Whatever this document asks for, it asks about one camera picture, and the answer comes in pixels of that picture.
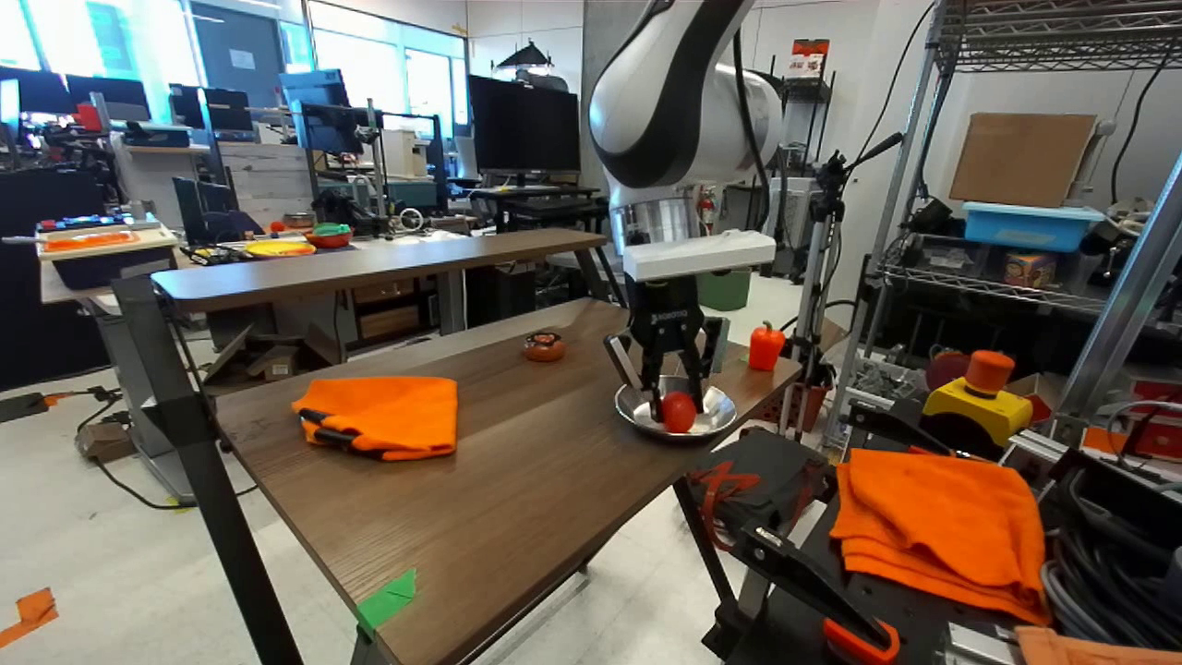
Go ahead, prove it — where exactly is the small orange bowl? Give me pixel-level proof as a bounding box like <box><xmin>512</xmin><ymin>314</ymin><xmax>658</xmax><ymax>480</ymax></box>
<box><xmin>522</xmin><ymin>327</ymin><xmax>568</xmax><ymax>366</ymax></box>

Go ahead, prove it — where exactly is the green tape piece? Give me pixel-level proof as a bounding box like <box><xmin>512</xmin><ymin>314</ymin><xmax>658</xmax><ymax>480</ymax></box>
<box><xmin>350</xmin><ymin>564</ymin><xmax>424</xmax><ymax>640</ymax></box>

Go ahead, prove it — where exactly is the black floor cable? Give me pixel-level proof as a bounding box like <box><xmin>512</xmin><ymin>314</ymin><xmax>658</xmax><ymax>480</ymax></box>
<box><xmin>72</xmin><ymin>382</ymin><xmax>193</xmax><ymax>516</ymax></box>

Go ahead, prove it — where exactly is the brown cardboard sheet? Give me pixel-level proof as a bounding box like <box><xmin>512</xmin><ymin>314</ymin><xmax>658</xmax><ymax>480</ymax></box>
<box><xmin>947</xmin><ymin>111</ymin><xmax>1100</xmax><ymax>211</ymax></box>

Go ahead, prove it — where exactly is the red toy bell pepper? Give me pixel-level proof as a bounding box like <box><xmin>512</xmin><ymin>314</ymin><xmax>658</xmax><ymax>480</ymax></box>
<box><xmin>748</xmin><ymin>319</ymin><xmax>792</xmax><ymax>376</ymax></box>

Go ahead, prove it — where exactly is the orange cloth with black trim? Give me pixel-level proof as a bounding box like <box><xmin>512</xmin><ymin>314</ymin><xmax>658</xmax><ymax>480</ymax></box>
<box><xmin>288</xmin><ymin>375</ymin><xmax>463</xmax><ymax>465</ymax></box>

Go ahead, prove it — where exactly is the red bowl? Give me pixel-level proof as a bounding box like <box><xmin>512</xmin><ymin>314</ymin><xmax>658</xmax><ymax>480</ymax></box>
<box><xmin>303</xmin><ymin>217</ymin><xmax>358</xmax><ymax>255</ymax></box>

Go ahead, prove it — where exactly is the black cable coil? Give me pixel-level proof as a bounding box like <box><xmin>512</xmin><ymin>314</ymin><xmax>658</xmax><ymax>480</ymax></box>
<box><xmin>1038</xmin><ymin>461</ymin><xmax>1182</xmax><ymax>654</ymax></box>

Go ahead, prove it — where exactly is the gray aluminium post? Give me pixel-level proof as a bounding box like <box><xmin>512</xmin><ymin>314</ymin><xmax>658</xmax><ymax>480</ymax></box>
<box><xmin>1052</xmin><ymin>154</ymin><xmax>1182</xmax><ymax>433</ymax></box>

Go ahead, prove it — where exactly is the yellow bowl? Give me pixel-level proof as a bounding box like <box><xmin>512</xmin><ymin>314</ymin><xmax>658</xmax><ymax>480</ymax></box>
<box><xmin>241</xmin><ymin>232</ymin><xmax>323</xmax><ymax>263</ymax></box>

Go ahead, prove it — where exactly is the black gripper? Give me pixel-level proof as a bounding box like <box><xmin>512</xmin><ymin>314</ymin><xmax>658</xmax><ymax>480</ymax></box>
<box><xmin>606</xmin><ymin>275</ymin><xmax>733</xmax><ymax>414</ymax></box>

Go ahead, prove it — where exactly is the black clamp with orange handle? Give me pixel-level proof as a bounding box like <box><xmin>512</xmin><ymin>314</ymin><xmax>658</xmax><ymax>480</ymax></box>
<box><xmin>686</xmin><ymin>430</ymin><xmax>909</xmax><ymax>665</ymax></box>

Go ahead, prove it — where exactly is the yellow emergency stop box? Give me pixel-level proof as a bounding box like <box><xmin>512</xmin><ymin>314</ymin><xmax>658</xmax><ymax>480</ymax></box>
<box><xmin>920</xmin><ymin>347</ymin><xmax>1038</xmax><ymax>452</ymax></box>

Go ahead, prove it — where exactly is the metal wire shelf rack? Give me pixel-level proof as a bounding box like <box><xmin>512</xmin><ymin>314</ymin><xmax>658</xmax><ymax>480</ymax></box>
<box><xmin>857</xmin><ymin>0</ymin><xmax>1182</xmax><ymax>382</ymax></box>

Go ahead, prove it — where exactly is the wooden folding table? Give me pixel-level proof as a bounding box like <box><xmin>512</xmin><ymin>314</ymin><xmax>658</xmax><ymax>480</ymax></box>
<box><xmin>110</xmin><ymin>271</ymin><xmax>744</xmax><ymax>665</ymax></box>

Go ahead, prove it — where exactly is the red toy tomato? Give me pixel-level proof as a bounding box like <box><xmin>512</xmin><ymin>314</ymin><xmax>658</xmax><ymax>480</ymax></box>
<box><xmin>658</xmin><ymin>387</ymin><xmax>702</xmax><ymax>438</ymax></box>

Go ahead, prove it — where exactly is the black tripod stand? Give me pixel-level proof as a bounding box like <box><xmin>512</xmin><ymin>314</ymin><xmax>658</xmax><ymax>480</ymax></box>
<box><xmin>784</xmin><ymin>129</ymin><xmax>909</xmax><ymax>438</ymax></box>

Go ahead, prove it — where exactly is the blue plastic bin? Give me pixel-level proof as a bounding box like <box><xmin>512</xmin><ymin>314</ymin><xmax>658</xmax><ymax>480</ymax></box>
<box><xmin>962</xmin><ymin>200</ymin><xmax>1110</xmax><ymax>259</ymax></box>

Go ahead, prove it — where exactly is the white background table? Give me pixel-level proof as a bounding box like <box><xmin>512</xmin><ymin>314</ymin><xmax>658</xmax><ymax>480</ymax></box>
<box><xmin>32</xmin><ymin>226</ymin><xmax>187</xmax><ymax>312</ymax></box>

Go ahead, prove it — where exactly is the black computer monitor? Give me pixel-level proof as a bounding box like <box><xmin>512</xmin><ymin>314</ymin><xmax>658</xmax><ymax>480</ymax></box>
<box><xmin>466</xmin><ymin>76</ymin><xmax>586</xmax><ymax>185</ymax></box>

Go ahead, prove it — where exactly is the green bucket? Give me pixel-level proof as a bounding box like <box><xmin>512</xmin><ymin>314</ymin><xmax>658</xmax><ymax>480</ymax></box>
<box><xmin>695</xmin><ymin>266</ymin><xmax>759</xmax><ymax>314</ymax></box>

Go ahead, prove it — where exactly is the bin with orange contents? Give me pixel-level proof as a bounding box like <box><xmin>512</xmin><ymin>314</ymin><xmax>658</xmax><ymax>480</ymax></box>
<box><xmin>32</xmin><ymin>217</ymin><xmax>179</xmax><ymax>266</ymax></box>

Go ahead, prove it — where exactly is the silver metal pan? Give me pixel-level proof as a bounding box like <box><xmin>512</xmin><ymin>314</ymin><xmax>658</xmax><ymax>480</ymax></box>
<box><xmin>610</xmin><ymin>376</ymin><xmax>744</xmax><ymax>445</ymax></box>

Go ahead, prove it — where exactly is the flat orange cloth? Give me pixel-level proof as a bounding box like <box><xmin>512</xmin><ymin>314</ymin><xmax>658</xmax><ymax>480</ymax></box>
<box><xmin>826</xmin><ymin>447</ymin><xmax>1052</xmax><ymax>627</ymax></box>

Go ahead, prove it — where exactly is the orange floor tape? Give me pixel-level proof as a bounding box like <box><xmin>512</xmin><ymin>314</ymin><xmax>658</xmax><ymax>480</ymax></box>
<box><xmin>0</xmin><ymin>584</ymin><xmax>63</xmax><ymax>654</ymax></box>

